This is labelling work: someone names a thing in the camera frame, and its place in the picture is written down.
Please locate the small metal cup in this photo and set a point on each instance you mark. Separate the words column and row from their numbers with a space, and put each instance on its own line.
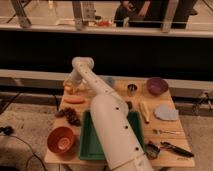
column 131, row 90

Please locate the person in dark clothes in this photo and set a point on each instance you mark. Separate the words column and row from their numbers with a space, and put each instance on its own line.
column 150, row 13

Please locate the orange carrot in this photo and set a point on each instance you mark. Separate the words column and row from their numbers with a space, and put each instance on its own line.
column 74, row 100

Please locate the purple bowl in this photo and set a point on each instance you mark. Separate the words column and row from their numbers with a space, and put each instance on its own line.
column 157, row 86

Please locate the dark grape bunch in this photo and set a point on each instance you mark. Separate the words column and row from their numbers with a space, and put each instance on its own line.
column 70, row 114

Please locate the green plastic tray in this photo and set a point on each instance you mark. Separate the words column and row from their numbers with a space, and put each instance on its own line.
column 90, row 147

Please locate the black handled peeler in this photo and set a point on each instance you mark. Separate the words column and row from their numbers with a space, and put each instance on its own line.
column 176, row 149

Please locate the black rectangular block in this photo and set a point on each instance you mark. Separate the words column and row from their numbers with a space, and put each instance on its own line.
column 129, row 104

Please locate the blue plastic cup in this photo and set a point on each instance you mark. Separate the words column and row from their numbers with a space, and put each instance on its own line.
column 110, row 81

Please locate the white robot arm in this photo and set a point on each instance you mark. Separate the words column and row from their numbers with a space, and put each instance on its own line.
column 109, row 111

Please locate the orange bowl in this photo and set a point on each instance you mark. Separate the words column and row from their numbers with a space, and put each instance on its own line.
column 60, row 140

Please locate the yellow red apple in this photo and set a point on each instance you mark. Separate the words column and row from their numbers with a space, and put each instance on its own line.
column 68, row 89

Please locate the yellow banana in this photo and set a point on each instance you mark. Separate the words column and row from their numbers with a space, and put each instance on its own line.
column 145, row 112

